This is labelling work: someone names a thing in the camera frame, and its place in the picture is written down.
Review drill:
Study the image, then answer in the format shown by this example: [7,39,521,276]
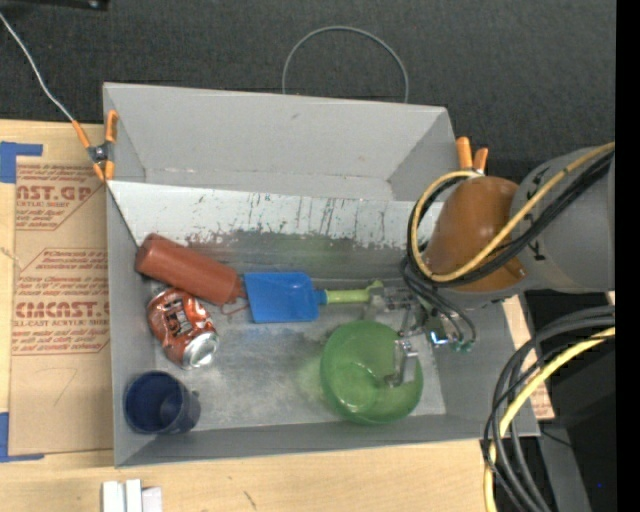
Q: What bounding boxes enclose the green plastic bowl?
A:
[319,319,426,427]

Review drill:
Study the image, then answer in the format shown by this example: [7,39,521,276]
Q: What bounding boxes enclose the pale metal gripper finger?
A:
[360,292,388,324]
[386,338,421,388]

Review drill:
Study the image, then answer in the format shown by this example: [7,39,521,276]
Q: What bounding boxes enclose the crushed orange drink can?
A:
[145,286,222,372]

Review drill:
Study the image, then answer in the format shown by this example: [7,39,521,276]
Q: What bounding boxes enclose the blue toy shovel green handle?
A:
[242,271,385,325]

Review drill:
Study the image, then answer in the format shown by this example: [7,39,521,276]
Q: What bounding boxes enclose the grey metal bin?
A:
[102,82,542,469]

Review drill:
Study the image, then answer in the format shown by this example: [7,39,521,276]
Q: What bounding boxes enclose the red-brown squeeze bottle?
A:
[133,232,247,316]

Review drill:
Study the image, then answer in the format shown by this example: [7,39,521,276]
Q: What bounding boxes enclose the dark blue cup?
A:
[122,369,203,436]

